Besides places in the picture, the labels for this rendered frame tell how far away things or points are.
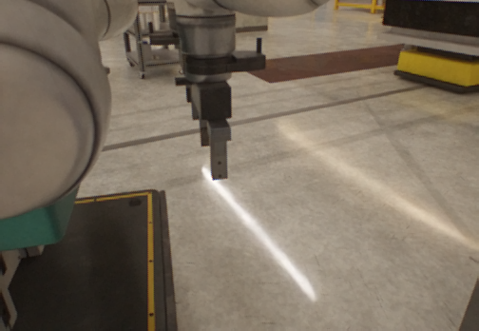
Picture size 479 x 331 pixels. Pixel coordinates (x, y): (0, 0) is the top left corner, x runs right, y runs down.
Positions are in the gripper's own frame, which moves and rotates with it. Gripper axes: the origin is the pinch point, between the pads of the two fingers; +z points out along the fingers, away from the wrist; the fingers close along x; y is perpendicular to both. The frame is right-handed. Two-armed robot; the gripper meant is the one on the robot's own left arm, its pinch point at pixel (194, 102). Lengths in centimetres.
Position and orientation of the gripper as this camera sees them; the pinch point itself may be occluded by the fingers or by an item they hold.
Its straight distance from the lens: 90.8
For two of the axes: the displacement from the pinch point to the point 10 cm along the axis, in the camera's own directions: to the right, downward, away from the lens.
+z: 0.1, 9.0, 4.4
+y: 9.7, -1.1, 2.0
